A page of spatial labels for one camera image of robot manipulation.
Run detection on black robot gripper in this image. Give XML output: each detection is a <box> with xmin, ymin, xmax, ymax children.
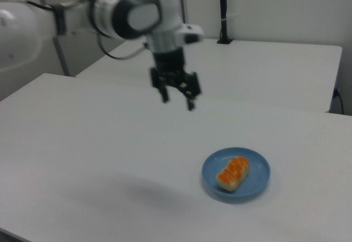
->
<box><xmin>150</xmin><ymin>48</ymin><xmax>202</xmax><ymax>112</ymax></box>

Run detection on orange glazed bread roll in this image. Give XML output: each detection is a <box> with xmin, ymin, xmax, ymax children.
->
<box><xmin>216</xmin><ymin>156</ymin><xmax>251</xmax><ymax>193</ymax></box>

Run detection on blue round plate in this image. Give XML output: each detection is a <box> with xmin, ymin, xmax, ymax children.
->
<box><xmin>201</xmin><ymin>146</ymin><xmax>272</xmax><ymax>205</ymax></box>

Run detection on black pole with base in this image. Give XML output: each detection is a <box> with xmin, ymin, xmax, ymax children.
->
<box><xmin>216</xmin><ymin>0</ymin><xmax>234</xmax><ymax>45</ymax></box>

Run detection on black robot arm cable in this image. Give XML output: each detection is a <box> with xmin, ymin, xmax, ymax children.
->
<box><xmin>97</xmin><ymin>34</ymin><xmax>151</xmax><ymax>61</ymax></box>

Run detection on black wall power cable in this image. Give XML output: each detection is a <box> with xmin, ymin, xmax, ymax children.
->
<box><xmin>333</xmin><ymin>87</ymin><xmax>345</xmax><ymax>115</ymax></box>

